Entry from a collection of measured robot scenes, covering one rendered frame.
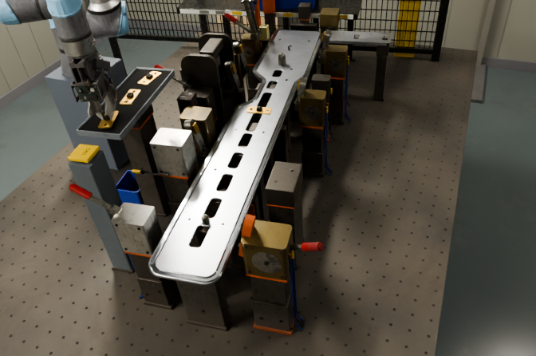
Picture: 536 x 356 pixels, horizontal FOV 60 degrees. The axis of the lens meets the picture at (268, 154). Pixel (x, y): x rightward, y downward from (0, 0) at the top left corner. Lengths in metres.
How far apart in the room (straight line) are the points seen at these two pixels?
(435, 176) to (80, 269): 1.28
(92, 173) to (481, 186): 2.21
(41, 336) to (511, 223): 2.22
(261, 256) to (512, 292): 1.57
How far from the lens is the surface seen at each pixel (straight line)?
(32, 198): 2.02
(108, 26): 1.76
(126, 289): 1.56
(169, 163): 1.39
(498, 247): 2.63
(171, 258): 1.19
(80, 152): 1.33
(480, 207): 2.80
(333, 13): 2.18
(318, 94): 1.61
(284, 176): 1.30
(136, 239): 1.25
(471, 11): 3.97
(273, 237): 1.10
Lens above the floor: 1.89
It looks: 39 degrees down
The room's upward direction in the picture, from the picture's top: 5 degrees counter-clockwise
